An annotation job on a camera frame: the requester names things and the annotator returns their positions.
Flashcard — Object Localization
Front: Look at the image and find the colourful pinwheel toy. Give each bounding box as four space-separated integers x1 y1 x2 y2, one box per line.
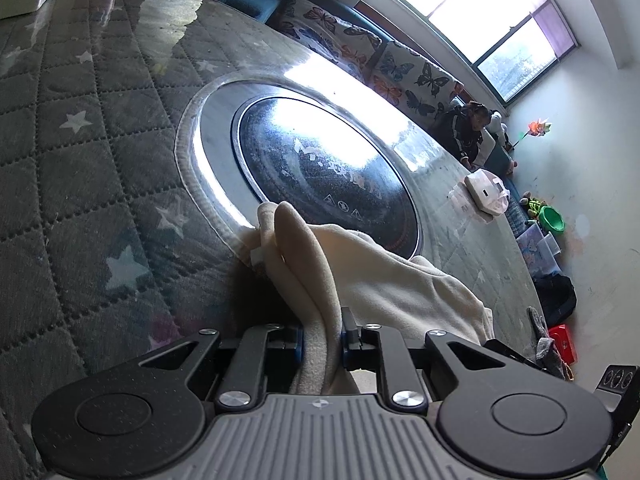
510 119 553 152

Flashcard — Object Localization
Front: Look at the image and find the white tissue pack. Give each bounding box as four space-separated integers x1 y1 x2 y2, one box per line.
450 170 511 219

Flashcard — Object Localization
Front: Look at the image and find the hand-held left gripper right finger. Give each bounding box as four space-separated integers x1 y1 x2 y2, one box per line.
341 306 507 409

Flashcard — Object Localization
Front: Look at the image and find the large window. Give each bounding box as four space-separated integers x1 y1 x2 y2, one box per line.
360 0 580 107

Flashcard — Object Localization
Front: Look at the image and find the round built-in hotplate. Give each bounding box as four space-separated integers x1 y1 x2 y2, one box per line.
175 71 425 262

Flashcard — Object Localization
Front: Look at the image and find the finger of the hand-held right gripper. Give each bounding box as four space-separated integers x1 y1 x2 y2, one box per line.
481 338 543 369

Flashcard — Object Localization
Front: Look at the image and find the green plastic bowl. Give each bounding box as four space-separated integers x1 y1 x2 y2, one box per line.
537 206 567 234

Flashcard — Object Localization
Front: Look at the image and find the grey cloth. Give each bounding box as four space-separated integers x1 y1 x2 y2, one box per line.
527 306 574 382

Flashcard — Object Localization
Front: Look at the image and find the clear plastic storage box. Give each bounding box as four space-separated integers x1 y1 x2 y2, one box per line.
515 225 564 279

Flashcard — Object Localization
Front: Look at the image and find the blue sofa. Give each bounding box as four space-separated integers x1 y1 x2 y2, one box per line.
220 0 531 226

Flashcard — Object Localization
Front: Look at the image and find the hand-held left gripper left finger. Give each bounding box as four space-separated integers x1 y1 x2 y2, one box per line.
139 323 305 409

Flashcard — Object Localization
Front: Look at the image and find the purple window blind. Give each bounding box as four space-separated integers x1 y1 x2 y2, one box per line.
531 1 579 57

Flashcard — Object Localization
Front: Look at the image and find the cream knit garment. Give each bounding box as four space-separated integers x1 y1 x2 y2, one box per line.
247 201 496 396

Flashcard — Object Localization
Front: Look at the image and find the red box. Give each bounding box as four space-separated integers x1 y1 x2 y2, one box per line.
548 325 579 364

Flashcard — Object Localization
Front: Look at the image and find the butterfly print cushion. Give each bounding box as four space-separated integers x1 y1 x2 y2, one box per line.
275 0 385 84
372 40 465 122

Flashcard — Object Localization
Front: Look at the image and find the black bag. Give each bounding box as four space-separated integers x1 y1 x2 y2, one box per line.
534 275 577 327

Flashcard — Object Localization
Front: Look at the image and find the white stuffed toy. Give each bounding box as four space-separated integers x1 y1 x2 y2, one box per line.
487 110 512 152

